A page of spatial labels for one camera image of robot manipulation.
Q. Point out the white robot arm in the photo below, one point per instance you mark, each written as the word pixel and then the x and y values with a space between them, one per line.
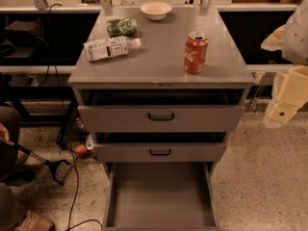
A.
pixel 295 38

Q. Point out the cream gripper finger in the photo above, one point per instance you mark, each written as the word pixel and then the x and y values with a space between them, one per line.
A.
pixel 289 94
pixel 274 41

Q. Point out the clear plastic water bottle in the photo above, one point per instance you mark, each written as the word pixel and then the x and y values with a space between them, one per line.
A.
pixel 110 47

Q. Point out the person's hand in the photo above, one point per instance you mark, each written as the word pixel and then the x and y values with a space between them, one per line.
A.
pixel 4 133

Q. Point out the tan shoe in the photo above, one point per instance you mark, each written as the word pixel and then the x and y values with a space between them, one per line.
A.
pixel 35 222

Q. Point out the grey open bottom drawer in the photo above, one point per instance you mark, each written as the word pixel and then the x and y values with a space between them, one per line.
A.
pixel 159 197

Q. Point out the orange ball on floor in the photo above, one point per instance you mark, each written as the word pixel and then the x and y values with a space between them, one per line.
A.
pixel 81 150

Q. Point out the green chip bag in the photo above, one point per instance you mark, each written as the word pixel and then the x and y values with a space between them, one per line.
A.
pixel 121 27

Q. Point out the person's dark trouser leg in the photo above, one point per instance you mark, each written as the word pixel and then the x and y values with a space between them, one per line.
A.
pixel 10 120

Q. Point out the grey top drawer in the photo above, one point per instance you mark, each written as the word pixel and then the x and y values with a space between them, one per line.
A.
pixel 168 111

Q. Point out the grey metal drawer cabinet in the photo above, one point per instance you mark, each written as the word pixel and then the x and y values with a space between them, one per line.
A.
pixel 159 64

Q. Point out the red coke can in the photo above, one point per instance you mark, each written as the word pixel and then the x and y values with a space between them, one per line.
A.
pixel 195 52

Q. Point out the grey middle drawer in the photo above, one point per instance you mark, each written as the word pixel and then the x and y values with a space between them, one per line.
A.
pixel 160 147

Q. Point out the black grabber tool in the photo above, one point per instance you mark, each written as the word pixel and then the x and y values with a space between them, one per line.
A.
pixel 53 166

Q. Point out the white ceramic bowl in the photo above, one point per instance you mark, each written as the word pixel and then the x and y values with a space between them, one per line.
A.
pixel 156 10

